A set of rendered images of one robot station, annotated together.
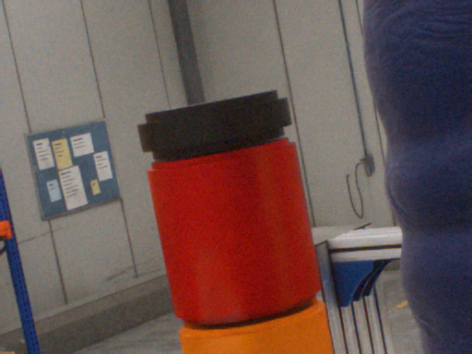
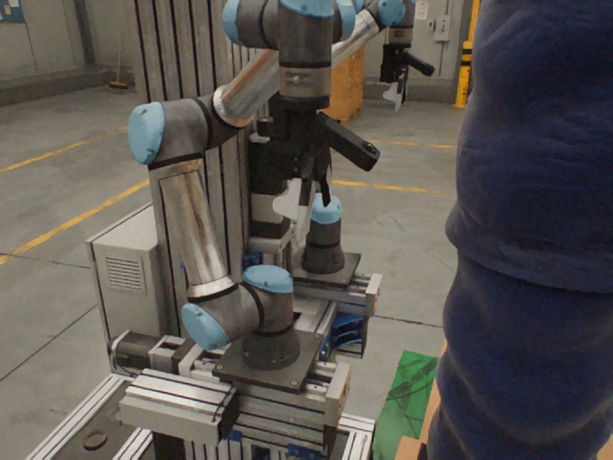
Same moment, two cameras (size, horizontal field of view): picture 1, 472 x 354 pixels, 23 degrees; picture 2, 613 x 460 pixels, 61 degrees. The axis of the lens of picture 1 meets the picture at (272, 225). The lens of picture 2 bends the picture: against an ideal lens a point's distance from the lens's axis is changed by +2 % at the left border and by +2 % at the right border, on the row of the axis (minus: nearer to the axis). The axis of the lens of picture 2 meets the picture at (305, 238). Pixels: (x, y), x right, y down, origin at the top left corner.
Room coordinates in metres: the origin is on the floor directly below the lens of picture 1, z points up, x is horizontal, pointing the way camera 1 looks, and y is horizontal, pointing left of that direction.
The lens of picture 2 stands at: (0.94, 0.19, 1.85)
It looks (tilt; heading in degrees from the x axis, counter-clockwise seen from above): 25 degrees down; 340
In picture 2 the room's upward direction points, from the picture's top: straight up
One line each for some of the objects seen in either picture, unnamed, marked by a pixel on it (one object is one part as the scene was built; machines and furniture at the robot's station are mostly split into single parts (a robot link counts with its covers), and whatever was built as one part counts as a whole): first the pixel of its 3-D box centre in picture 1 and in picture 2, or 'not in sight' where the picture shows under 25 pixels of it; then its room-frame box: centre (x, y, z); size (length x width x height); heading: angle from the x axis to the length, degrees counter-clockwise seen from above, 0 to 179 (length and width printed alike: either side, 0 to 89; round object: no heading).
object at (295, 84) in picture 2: not in sight; (304, 82); (1.65, -0.06, 1.74); 0.08 x 0.08 x 0.05
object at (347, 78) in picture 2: not in sight; (327, 63); (9.16, -3.14, 0.87); 1.21 x 1.02 x 1.74; 143
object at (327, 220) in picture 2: not in sight; (322, 217); (2.36, -0.38, 1.20); 0.13 x 0.12 x 0.14; 173
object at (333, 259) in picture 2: not in sight; (322, 250); (2.35, -0.38, 1.09); 0.15 x 0.15 x 0.10
